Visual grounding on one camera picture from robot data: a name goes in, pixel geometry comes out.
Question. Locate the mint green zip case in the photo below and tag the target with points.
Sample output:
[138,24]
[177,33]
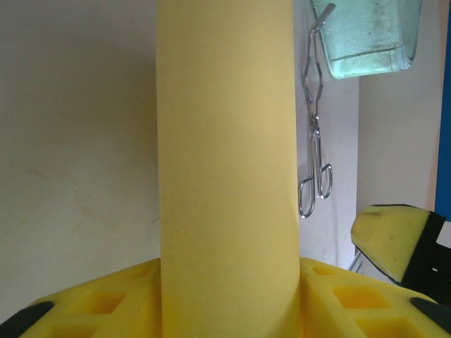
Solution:
[370,35]

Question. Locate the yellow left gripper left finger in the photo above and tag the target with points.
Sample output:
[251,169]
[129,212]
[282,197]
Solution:
[88,306]

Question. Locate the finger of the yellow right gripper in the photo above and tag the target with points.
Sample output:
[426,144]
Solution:
[387,236]

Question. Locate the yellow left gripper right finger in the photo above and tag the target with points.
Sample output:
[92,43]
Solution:
[359,310]

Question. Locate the yellow square paper sheet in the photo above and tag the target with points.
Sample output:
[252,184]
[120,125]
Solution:
[225,141]

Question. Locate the metal crucible tongs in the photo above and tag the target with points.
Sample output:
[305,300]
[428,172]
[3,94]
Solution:
[314,141]

